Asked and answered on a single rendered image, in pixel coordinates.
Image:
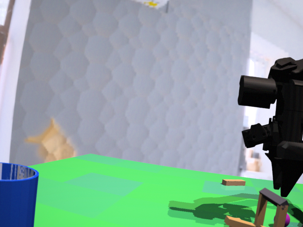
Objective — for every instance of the dark blue mug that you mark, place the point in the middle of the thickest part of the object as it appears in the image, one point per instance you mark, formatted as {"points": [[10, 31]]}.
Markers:
{"points": [[18, 192]]}

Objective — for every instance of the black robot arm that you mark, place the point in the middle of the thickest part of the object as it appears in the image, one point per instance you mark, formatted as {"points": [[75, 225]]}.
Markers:
{"points": [[284, 84]]}

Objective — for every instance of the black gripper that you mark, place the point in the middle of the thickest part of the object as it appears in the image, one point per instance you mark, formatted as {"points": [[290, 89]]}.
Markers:
{"points": [[286, 157]]}

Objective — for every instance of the tan rectangular block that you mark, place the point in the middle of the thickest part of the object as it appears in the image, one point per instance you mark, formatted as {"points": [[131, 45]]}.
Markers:
{"points": [[231, 182]]}

